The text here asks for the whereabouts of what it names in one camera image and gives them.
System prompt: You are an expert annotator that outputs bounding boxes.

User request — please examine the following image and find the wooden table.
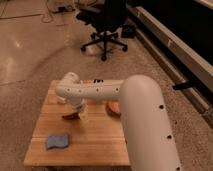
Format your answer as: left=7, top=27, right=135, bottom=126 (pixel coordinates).
left=24, top=80, right=130, bottom=167

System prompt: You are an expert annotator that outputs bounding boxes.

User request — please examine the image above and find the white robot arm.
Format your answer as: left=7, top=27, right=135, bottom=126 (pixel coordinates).
left=55, top=72, right=182, bottom=171

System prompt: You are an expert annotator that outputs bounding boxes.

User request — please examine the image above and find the white device on floor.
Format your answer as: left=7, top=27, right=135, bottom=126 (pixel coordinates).
left=47, top=0, right=75, bottom=13

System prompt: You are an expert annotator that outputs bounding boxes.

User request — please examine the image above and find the black box on floor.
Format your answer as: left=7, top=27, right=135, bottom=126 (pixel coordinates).
left=121, top=25, right=136, bottom=38

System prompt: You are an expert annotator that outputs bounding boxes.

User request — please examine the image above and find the white cup with black items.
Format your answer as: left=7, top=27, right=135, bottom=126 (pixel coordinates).
left=93, top=79, right=103, bottom=83

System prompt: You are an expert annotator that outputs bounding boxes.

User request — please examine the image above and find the white plastic bottle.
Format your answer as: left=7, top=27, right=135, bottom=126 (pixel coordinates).
left=57, top=96, right=66, bottom=104

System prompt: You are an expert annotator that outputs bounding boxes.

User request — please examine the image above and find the orange bowl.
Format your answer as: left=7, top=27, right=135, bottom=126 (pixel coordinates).
left=107, top=101, right=121, bottom=116

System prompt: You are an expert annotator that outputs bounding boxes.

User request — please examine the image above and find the blue folded cloth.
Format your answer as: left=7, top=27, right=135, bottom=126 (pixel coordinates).
left=46, top=134, right=70, bottom=149

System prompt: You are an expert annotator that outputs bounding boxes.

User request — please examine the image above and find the black office chair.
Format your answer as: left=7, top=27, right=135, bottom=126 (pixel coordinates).
left=76, top=0, right=128, bottom=61

